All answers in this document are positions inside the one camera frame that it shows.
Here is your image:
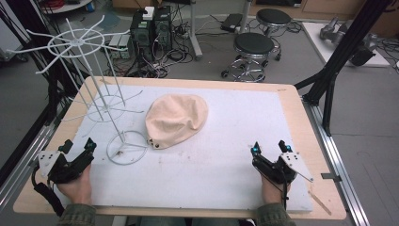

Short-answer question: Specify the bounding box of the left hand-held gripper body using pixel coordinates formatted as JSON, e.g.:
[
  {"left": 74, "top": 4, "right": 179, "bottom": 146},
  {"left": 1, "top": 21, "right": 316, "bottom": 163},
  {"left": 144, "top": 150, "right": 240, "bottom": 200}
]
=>
[{"left": 37, "top": 144, "right": 95, "bottom": 185}]

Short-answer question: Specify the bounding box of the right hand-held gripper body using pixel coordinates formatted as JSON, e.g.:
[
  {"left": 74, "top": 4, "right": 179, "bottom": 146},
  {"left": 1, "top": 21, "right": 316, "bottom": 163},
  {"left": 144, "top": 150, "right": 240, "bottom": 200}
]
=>
[{"left": 251, "top": 152, "right": 314, "bottom": 186}]

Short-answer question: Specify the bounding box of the beige cloth hat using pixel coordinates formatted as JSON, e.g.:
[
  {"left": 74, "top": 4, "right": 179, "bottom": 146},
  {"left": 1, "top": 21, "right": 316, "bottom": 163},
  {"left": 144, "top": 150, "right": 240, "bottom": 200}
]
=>
[{"left": 144, "top": 93, "right": 210, "bottom": 151}]

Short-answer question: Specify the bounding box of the white wire hat rack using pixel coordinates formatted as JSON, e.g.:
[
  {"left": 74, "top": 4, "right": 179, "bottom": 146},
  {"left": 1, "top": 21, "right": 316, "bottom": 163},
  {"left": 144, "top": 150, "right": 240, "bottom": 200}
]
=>
[{"left": 6, "top": 14, "right": 150, "bottom": 167}]

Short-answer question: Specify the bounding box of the person's right hand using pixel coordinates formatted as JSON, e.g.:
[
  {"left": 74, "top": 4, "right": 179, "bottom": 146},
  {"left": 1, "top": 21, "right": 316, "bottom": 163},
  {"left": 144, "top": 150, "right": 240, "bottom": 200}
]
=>
[{"left": 260, "top": 173, "right": 292, "bottom": 205}]

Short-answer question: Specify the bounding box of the person's left hand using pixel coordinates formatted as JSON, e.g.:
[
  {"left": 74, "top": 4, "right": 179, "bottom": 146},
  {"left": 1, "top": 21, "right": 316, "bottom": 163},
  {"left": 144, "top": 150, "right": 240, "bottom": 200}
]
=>
[{"left": 56, "top": 163, "right": 94, "bottom": 206}]

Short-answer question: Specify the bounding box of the white foam mat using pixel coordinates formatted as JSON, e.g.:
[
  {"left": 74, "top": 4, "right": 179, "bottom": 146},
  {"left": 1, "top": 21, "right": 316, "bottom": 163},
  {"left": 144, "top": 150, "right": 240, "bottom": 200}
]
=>
[{"left": 52, "top": 84, "right": 315, "bottom": 214}]

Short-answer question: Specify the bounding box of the thin wooden stick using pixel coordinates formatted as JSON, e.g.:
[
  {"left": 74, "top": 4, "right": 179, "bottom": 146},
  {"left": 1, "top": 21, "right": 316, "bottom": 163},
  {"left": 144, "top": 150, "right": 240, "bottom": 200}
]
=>
[{"left": 308, "top": 189, "right": 333, "bottom": 217}]

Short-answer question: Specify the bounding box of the large black round stool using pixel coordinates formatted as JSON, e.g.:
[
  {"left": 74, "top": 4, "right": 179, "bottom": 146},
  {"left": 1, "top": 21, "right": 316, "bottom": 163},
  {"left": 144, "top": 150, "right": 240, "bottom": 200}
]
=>
[{"left": 220, "top": 31, "right": 279, "bottom": 84}]

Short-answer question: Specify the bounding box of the white board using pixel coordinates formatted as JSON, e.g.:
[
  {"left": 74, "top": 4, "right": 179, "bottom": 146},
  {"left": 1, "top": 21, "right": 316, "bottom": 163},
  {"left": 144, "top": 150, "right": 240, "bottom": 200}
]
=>
[{"left": 301, "top": 21, "right": 391, "bottom": 69}]

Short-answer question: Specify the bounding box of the black computer tower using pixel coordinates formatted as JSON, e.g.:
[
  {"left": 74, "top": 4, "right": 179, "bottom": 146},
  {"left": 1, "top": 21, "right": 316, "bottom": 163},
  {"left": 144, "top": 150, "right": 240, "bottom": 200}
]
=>
[
  {"left": 129, "top": 9, "right": 155, "bottom": 63},
  {"left": 152, "top": 5, "right": 174, "bottom": 54}
]

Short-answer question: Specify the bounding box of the black flat box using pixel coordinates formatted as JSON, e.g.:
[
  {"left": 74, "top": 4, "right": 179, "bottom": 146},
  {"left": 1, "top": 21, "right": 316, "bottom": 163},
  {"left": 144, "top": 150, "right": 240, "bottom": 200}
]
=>
[{"left": 219, "top": 12, "right": 245, "bottom": 33}]

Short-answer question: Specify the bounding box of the small black round stool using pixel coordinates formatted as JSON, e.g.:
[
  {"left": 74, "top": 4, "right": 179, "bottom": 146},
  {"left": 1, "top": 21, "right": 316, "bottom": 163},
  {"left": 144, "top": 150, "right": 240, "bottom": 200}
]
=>
[{"left": 255, "top": 8, "right": 293, "bottom": 36}]

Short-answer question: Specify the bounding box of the grey metal table leg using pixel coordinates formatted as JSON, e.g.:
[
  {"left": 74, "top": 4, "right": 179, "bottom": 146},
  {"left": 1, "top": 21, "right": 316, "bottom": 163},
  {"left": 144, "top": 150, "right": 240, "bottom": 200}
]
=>
[{"left": 187, "top": 0, "right": 204, "bottom": 61}]

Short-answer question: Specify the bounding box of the white box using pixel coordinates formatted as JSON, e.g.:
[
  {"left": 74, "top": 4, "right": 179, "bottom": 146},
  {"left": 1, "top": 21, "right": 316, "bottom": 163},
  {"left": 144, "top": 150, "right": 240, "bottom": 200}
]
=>
[{"left": 142, "top": 6, "right": 156, "bottom": 22}]

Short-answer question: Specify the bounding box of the thin black cable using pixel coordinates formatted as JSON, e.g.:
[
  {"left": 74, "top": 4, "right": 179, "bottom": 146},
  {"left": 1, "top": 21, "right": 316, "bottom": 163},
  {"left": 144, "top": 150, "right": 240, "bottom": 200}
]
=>
[{"left": 281, "top": 170, "right": 290, "bottom": 211}]

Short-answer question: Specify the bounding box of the black strap cable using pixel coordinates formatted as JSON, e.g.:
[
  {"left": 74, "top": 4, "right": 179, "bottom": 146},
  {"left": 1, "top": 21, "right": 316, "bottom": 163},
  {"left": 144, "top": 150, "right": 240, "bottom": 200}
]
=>
[{"left": 30, "top": 165, "right": 66, "bottom": 218}]

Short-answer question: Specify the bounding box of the aluminium rail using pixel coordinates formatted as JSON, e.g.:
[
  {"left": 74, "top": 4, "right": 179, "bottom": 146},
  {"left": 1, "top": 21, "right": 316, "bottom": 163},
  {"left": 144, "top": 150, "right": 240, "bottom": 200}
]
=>
[
  {"left": 301, "top": 99, "right": 373, "bottom": 226},
  {"left": 0, "top": 103, "right": 72, "bottom": 212}
]

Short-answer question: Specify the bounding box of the small metal bracket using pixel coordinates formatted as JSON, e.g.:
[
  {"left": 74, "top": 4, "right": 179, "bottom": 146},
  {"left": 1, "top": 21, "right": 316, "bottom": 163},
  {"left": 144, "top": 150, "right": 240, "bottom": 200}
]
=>
[{"left": 320, "top": 172, "right": 343, "bottom": 184}]

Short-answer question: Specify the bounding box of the black metal frame stand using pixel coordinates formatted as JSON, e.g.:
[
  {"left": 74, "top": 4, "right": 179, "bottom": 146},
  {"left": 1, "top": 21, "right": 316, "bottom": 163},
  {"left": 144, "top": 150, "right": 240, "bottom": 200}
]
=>
[{"left": 294, "top": 0, "right": 394, "bottom": 137}]

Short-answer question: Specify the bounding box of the tangle of floor cables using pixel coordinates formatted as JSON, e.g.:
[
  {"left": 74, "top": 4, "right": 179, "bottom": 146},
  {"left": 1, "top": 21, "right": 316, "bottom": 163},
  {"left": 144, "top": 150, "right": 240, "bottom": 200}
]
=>
[{"left": 107, "top": 3, "right": 196, "bottom": 79}]

